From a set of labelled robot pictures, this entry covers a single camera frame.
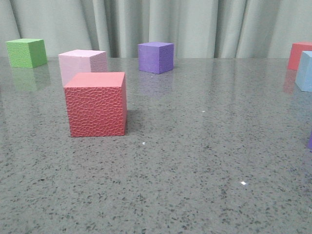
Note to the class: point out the light blue foam cube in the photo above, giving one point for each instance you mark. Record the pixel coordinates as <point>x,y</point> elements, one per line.
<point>304,72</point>

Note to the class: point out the purple foam cube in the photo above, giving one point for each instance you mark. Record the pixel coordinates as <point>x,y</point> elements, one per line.
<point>155,57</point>

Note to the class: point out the red textured foam cube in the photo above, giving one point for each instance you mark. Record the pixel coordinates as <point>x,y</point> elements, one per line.
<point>96,104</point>

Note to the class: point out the pink foam cube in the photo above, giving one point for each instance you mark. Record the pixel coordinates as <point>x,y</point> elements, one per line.
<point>77,61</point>

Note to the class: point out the grey-green curtain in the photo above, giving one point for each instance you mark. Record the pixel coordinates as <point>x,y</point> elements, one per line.
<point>197,28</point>

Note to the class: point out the green foam cube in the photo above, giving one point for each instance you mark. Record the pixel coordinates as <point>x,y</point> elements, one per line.
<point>26,53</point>

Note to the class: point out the purple cube at right edge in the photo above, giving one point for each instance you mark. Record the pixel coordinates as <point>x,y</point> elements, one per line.
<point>309,145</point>

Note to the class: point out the red foam cube far right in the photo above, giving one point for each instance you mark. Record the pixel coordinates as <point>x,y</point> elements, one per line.
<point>295,53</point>

